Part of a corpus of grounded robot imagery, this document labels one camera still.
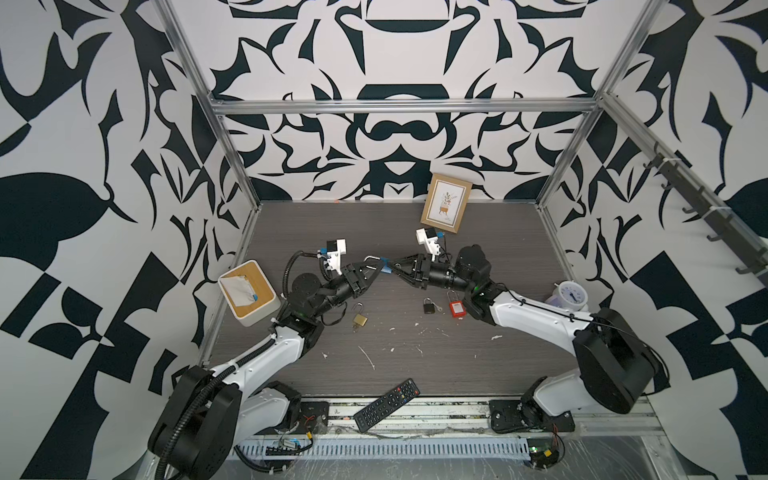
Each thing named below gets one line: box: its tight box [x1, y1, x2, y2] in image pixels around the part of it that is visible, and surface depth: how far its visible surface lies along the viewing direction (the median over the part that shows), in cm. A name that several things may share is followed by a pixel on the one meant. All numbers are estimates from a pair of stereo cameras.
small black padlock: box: [423, 297, 435, 314], surface depth 95 cm
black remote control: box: [353, 378, 421, 433], surface depth 77 cm
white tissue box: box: [217, 259, 281, 327], surface depth 92 cm
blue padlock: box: [380, 256, 393, 274], surface depth 73 cm
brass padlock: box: [353, 302, 369, 327], surface depth 92 cm
